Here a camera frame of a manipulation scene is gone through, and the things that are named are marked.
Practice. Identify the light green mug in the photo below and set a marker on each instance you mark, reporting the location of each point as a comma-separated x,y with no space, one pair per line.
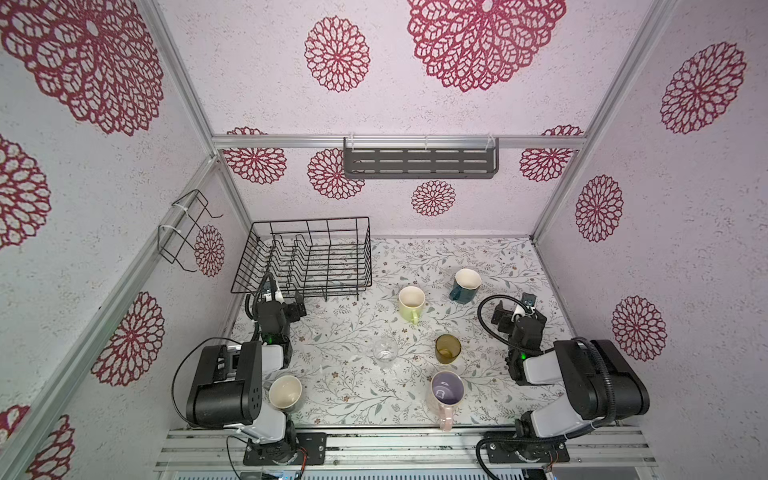
411,301

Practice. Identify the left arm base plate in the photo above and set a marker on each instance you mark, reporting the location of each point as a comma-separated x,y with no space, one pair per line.
295,449

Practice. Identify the pink mug purple inside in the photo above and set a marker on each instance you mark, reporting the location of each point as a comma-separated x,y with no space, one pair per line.
446,392

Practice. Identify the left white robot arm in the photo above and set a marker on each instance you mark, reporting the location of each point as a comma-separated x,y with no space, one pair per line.
227,390

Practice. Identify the black wire wall holder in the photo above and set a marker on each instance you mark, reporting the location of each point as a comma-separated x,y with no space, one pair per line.
174,236

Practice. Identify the grey mug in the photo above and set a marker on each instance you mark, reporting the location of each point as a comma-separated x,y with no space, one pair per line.
286,393

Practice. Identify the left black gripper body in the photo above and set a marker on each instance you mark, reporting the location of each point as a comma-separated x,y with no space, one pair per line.
289,309

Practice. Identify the aluminium mounting rail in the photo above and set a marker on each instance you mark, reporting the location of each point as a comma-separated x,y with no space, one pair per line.
400,448

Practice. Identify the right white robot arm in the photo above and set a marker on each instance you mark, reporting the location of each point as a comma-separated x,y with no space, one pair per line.
600,386

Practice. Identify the clear glass cup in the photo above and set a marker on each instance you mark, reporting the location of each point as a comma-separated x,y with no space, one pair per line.
385,352

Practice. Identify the grey slotted wall shelf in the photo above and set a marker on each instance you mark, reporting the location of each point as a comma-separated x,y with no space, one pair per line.
419,163

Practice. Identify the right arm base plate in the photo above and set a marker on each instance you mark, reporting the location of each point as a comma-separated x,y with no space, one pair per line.
525,449

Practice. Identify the amber glass cup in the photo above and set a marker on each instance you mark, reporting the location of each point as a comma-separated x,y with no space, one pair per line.
447,348

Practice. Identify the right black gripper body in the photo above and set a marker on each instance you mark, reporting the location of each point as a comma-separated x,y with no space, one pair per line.
504,317

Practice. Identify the black wire dish rack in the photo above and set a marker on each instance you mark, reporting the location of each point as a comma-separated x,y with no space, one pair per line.
318,258

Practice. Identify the dark green mug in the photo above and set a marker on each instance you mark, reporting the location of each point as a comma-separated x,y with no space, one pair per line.
466,285

